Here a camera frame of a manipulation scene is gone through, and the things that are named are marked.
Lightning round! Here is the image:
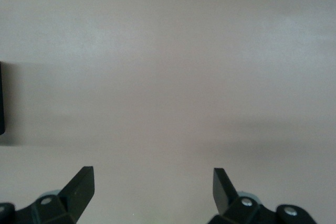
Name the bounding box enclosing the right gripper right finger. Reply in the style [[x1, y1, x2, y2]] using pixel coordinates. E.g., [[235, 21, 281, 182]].
[[208, 167, 279, 224]]

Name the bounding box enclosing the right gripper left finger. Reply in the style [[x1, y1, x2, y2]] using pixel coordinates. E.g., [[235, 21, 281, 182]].
[[15, 166, 95, 224]]

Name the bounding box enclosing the black rectangular plastic box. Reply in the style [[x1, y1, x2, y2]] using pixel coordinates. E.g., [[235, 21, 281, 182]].
[[0, 61, 5, 135]]

